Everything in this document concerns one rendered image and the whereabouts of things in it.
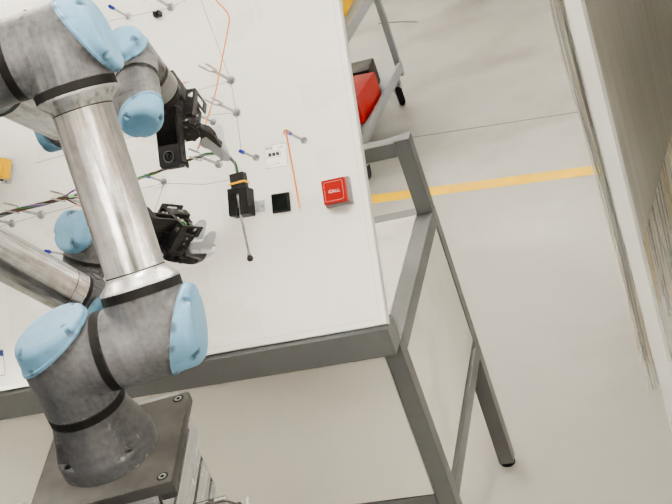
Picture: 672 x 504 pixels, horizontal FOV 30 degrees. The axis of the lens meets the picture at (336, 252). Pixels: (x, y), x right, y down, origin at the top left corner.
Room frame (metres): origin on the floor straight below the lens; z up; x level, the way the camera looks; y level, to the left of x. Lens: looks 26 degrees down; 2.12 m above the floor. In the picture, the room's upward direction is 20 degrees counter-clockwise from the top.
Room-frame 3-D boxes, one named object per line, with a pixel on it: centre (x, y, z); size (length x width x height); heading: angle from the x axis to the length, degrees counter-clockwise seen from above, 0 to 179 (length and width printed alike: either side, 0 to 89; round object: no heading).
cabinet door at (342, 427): (2.31, 0.24, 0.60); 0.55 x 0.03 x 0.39; 70
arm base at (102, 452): (1.59, 0.41, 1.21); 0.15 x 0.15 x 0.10
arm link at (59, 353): (1.59, 0.41, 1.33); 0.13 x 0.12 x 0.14; 83
